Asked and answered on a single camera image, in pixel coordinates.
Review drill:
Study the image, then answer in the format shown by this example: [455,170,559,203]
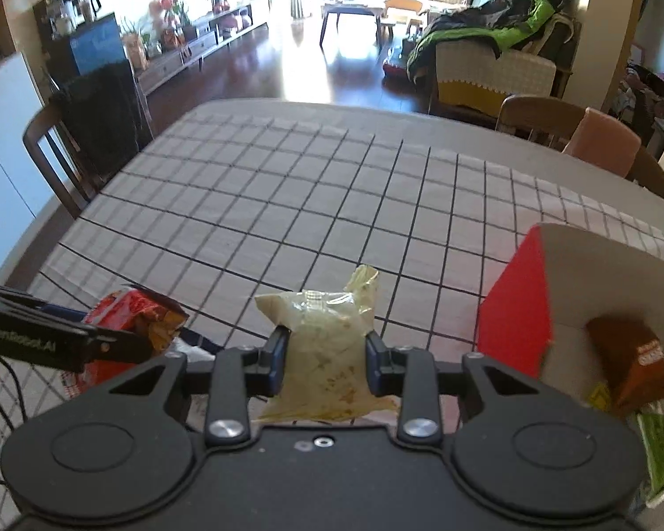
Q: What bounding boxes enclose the coffee table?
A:
[317,0,395,50]

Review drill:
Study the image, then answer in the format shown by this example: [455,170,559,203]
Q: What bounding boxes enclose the green snack packet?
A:
[635,406,664,511]

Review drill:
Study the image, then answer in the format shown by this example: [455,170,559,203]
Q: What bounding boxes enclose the red cardboard box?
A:
[476,222,664,512]

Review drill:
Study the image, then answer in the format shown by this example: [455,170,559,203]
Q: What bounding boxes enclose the checked tablecloth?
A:
[0,98,664,531]

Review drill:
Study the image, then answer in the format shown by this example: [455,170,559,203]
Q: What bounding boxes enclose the dark wooden chair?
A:
[22,100,114,220]

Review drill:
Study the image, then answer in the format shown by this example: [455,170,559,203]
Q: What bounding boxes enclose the bright red snack bag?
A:
[61,284,190,395]

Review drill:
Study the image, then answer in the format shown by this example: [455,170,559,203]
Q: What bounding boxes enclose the black cable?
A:
[0,358,30,489]

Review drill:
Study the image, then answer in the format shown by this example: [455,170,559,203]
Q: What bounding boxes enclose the chair with pink cloth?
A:
[563,107,664,201]

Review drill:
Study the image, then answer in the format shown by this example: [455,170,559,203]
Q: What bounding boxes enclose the potted flowers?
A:
[148,0,196,52]

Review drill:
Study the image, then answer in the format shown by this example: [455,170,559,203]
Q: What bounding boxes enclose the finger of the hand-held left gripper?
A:
[0,281,89,326]
[85,328,156,365]

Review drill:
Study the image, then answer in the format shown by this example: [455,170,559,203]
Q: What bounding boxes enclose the dark sideboard with appliances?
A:
[32,0,120,79]

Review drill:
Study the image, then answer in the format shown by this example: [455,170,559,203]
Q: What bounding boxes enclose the brown wooden chair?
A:
[497,94,588,151]

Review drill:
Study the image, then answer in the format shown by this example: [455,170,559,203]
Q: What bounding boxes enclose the dark red snack bag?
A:
[585,314,664,417]

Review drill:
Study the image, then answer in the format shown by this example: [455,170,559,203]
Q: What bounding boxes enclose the red object on floor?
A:
[382,47,417,83]

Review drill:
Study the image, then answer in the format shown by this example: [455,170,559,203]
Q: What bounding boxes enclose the low wooden media console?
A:
[133,3,270,96]

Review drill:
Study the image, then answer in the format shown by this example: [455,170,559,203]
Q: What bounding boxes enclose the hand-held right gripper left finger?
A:
[108,325,290,447]

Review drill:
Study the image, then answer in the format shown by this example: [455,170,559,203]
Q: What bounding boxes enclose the white cabinet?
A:
[0,51,53,285]

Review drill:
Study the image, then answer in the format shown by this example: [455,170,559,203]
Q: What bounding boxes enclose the green and black jacket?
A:
[406,0,566,83]

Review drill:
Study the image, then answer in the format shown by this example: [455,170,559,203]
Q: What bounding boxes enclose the sofa with beige throw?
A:
[409,38,575,123]

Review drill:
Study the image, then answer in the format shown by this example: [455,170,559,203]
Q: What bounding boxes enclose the blue panel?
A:
[69,12,129,77]

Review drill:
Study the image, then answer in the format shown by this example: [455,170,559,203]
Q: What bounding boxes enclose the beige snack packet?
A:
[254,265,402,422]

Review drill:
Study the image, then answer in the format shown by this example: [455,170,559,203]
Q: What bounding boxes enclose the black cloth on chair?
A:
[49,60,157,192]

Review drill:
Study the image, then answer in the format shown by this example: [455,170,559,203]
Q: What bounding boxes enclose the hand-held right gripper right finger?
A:
[365,332,555,449]

